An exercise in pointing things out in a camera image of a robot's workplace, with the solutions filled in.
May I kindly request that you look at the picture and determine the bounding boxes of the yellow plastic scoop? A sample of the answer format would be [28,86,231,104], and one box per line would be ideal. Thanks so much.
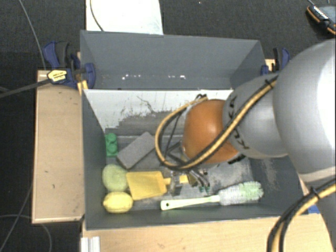
[125,171,189,201]

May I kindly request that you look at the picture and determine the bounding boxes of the grey flat block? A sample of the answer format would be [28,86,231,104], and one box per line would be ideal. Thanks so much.
[115,131,159,170]

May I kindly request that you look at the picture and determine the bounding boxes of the white and green bottle brush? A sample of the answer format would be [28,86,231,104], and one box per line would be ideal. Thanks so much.
[160,181,264,211]

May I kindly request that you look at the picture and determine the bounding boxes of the pale green round sponge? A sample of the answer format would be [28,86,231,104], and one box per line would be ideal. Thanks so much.
[101,163,130,193]

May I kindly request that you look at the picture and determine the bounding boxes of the yellow lemon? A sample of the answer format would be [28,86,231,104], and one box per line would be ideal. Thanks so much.
[102,192,134,214]

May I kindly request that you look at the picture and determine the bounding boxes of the green toy brick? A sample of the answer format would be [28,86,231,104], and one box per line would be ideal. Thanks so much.
[104,133,119,157]

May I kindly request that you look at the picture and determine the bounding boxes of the grey metal bin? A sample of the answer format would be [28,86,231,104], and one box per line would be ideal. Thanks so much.
[79,29,308,230]

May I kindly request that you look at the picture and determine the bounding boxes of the pale wood board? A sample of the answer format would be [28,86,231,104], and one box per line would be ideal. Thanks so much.
[31,69,86,224]

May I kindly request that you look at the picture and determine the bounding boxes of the black cylinder on white bracket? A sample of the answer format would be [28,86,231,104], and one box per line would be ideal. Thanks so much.
[227,153,244,165]

